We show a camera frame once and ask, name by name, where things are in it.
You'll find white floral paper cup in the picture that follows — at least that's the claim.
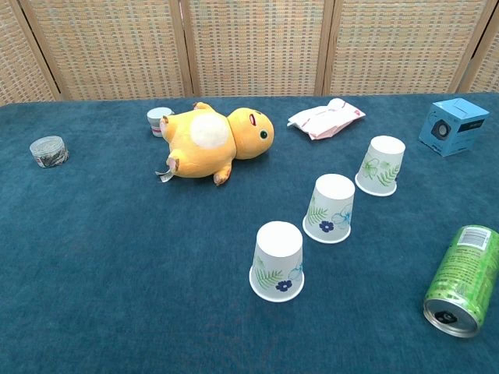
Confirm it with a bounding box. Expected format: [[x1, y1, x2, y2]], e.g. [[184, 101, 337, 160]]
[[302, 173, 356, 245], [248, 221, 306, 304]]

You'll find white paper cup green flower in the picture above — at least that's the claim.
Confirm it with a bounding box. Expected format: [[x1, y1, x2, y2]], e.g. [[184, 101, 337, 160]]
[[354, 135, 406, 197]]

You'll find yellow plush toy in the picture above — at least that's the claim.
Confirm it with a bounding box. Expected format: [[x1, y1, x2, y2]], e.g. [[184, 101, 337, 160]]
[[154, 101, 275, 186]]

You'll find white pink tissue pack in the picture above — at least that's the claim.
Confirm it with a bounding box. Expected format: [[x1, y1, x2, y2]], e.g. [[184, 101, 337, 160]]
[[287, 97, 366, 141]]

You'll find small white lidded jar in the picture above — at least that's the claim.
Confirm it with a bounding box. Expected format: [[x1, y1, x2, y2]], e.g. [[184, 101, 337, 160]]
[[147, 108, 175, 139]]

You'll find woven wooden folding screen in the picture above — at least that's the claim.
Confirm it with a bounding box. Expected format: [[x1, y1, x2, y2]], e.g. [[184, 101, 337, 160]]
[[0, 0, 499, 106]]

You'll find blue carpet table mat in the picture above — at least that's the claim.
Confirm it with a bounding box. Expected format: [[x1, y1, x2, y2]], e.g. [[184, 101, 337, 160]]
[[0, 92, 499, 374]]

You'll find clear round plastic container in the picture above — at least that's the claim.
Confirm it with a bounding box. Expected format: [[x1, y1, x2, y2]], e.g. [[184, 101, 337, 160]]
[[29, 135, 70, 169]]

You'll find blue speaker box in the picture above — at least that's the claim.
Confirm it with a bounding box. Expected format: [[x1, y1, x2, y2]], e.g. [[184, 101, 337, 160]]
[[418, 97, 490, 157]]

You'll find green drink can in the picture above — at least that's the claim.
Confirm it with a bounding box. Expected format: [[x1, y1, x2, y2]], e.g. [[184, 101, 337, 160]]
[[423, 224, 499, 339]]

